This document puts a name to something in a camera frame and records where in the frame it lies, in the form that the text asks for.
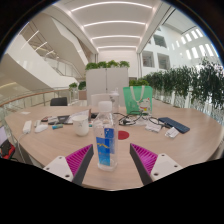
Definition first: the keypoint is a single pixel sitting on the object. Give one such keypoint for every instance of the flat round red coaster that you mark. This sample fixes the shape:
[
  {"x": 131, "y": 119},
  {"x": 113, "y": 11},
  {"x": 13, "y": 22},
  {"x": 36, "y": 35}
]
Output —
[{"x": 124, "y": 135}]

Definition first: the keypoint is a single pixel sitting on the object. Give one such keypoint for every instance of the white paper slip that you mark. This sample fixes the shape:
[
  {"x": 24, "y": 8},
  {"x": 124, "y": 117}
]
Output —
[{"x": 25, "y": 112}]

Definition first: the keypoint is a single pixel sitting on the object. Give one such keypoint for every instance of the red phone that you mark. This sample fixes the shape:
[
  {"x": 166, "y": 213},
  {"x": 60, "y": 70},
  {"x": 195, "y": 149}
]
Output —
[{"x": 45, "y": 118}]

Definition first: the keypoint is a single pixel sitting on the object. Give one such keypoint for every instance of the white ceramic mug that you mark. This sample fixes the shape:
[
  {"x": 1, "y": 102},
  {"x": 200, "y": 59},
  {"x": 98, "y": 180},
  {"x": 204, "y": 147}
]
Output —
[{"x": 81, "y": 126}]

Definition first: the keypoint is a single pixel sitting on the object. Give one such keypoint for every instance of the white cabinet topped with plants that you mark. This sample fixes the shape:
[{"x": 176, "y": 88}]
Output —
[{"x": 106, "y": 80}]

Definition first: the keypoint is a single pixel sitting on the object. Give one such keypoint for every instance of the small potted plants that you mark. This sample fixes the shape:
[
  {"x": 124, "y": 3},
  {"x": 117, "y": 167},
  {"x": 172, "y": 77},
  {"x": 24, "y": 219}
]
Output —
[{"x": 81, "y": 86}]

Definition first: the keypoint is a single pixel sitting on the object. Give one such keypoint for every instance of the ceiling light strips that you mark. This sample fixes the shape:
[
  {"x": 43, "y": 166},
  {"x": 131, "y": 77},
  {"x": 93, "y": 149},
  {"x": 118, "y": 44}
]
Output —
[{"x": 115, "y": 22}]

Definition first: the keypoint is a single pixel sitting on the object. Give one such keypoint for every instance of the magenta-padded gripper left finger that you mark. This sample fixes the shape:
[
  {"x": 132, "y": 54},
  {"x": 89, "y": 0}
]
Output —
[{"x": 60, "y": 166}]

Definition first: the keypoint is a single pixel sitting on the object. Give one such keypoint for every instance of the low wooden planter with greenery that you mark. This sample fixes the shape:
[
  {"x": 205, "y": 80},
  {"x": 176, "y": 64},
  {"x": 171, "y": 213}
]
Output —
[{"x": 138, "y": 82}]

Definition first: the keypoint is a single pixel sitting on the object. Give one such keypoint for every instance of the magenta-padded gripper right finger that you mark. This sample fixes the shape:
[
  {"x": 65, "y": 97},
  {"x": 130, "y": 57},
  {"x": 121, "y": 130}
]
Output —
[{"x": 161, "y": 166}]

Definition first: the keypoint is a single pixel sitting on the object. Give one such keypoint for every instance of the clear blue-label water bottle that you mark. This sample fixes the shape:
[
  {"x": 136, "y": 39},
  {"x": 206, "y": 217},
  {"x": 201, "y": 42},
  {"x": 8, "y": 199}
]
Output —
[{"x": 105, "y": 146}]

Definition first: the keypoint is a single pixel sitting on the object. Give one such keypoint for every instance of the green cat-print tote bag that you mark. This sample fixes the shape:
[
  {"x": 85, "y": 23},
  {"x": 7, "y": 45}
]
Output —
[{"x": 137, "y": 100}]

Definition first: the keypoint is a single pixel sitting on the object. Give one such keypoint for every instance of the red and black office chair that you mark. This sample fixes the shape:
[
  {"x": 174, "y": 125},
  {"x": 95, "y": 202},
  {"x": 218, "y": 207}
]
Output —
[{"x": 6, "y": 150}]

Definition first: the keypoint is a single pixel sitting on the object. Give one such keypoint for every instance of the tall clear shaker bottle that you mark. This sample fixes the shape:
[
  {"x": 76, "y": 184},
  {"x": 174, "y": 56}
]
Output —
[{"x": 115, "y": 96}]

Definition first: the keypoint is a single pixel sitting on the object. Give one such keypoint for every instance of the small white packet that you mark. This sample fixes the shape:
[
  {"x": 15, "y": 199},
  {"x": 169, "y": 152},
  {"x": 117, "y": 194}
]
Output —
[
  {"x": 172, "y": 132},
  {"x": 153, "y": 126}
]

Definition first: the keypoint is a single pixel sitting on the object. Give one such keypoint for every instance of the row of green hedge plants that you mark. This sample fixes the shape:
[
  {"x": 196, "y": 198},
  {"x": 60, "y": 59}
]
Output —
[{"x": 186, "y": 83}]

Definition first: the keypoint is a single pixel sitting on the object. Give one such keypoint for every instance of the small teal box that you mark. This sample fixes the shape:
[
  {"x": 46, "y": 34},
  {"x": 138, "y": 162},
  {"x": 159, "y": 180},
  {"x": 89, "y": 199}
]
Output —
[{"x": 57, "y": 126}]

